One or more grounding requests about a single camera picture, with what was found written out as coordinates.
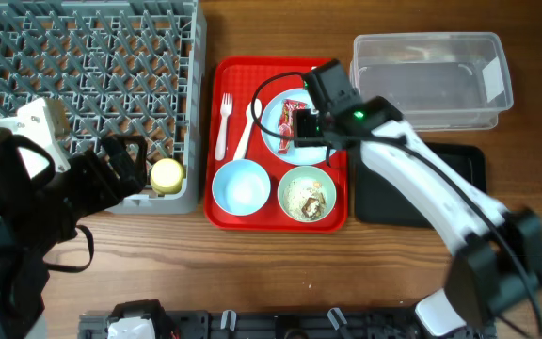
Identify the clear plastic bin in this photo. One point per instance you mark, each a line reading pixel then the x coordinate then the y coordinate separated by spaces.
pixel 439 80

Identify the cream plastic spoon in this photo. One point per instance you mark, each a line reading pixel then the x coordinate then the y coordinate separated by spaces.
pixel 254 110

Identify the light blue bowl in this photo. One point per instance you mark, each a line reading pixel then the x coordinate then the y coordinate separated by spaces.
pixel 241 187

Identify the grey dishwasher rack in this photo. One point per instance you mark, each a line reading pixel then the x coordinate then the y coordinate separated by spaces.
pixel 130 68

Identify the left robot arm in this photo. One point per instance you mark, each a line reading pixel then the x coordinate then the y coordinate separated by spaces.
pixel 41 207

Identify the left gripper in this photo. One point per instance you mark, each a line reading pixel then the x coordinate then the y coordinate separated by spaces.
pixel 104 193

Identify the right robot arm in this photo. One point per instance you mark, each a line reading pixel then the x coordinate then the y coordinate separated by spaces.
pixel 497 254

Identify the green bowl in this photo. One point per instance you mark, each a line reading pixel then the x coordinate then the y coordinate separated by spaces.
pixel 315 174

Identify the light blue plate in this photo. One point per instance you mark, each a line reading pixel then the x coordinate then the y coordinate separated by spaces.
pixel 270 120

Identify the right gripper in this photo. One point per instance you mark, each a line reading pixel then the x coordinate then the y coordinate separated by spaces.
pixel 303 137

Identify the yellow plastic cup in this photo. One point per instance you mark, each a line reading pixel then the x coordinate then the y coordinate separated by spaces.
pixel 167 176

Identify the black waste tray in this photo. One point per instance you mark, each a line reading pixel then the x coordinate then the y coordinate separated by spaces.
pixel 376 201

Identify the red snack wrapper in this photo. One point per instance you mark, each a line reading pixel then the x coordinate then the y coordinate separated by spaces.
pixel 286 122

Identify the red plastic tray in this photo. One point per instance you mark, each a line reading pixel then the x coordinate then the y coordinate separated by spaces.
pixel 240 76

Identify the food scraps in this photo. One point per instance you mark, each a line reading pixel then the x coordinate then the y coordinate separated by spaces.
pixel 305 200

